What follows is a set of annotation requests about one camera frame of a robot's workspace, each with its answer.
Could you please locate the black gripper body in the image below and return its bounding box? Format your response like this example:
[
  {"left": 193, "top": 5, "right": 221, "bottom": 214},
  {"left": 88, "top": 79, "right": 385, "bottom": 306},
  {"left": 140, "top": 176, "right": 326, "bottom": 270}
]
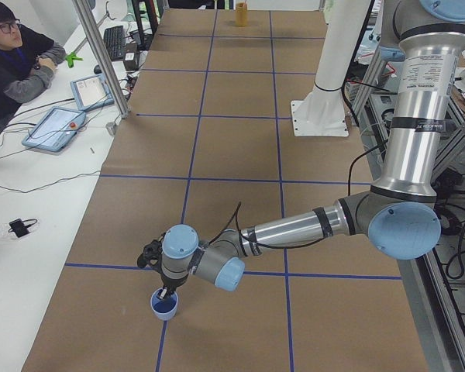
[{"left": 160, "top": 274, "right": 185, "bottom": 298}]

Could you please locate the light blue plastic cup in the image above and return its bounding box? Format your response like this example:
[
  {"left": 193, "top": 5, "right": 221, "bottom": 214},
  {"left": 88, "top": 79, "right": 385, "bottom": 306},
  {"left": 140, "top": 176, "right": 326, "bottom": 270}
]
[{"left": 150, "top": 288, "right": 179, "bottom": 321}]

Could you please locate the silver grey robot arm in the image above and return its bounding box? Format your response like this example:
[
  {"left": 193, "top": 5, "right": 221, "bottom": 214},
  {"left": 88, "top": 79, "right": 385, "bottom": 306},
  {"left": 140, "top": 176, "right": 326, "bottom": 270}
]
[{"left": 155, "top": 1, "right": 465, "bottom": 300}]

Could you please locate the wooden chopstick holder cup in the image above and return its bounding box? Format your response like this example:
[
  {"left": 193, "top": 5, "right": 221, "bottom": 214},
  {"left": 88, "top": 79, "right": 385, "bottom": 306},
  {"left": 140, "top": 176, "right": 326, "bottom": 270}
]
[{"left": 235, "top": 1, "right": 248, "bottom": 27}]

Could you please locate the brown paper table cover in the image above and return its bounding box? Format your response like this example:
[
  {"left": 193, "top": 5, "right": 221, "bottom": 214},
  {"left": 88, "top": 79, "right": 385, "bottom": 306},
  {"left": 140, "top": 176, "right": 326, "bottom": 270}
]
[{"left": 23, "top": 10, "right": 428, "bottom": 371}]

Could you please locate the blue teach pendant tablet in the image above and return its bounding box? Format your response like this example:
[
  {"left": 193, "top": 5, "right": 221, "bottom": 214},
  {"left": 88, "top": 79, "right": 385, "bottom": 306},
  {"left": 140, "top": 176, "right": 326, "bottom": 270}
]
[{"left": 22, "top": 107, "right": 86, "bottom": 153}]

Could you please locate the black power adapter box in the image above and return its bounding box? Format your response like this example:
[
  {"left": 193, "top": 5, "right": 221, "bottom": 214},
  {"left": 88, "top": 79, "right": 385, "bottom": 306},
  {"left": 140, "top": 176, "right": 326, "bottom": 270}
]
[{"left": 123, "top": 50, "right": 140, "bottom": 71}]

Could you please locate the green plastic clamp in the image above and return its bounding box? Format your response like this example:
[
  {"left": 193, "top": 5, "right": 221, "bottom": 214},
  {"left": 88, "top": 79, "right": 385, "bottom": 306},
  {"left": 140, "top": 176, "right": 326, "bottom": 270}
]
[{"left": 65, "top": 52, "right": 83, "bottom": 68}]

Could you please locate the black keyboard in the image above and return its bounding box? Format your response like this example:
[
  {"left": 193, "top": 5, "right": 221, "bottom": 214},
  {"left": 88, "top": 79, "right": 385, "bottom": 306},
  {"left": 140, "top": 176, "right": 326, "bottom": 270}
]
[{"left": 103, "top": 26, "right": 126, "bottom": 60}]

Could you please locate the seated person in dark vest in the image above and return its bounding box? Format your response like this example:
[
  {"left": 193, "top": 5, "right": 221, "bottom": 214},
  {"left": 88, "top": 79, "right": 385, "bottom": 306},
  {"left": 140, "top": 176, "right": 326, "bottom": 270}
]
[{"left": 0, "top": 2, "right": 67, "bottom": 129}]

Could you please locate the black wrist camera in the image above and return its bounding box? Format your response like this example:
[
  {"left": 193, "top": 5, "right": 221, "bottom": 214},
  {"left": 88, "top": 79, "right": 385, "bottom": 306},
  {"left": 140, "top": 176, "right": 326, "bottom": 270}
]
[{"left": 136, "top": 239, "right": 163, "bottom": 272}]

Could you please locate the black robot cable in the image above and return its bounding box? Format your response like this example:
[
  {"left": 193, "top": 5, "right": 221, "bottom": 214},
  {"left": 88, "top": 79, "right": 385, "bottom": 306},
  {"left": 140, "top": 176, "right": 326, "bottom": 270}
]
[{"left": 209, "top": 143, "right": 388, "bottom": 252}]

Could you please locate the small black adapter with cable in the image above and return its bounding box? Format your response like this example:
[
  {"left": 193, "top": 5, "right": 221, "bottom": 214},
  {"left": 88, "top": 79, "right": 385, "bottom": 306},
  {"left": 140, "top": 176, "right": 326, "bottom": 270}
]
[{"left": 9, "top": 219, "right": 38, "bottom": 238}]

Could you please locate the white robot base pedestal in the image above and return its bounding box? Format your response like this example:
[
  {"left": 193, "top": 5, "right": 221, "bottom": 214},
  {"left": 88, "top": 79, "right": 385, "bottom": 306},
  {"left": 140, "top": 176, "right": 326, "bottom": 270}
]
[{"left": 291, "top": 0, "right": 372, "bottom": 137}]

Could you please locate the aluminium frame post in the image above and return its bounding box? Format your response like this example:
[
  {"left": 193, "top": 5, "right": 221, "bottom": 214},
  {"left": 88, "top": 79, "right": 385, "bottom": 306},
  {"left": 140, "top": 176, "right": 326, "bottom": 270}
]
[{"left": 72, "top": 0, "right": 129, "bottom": 119}]

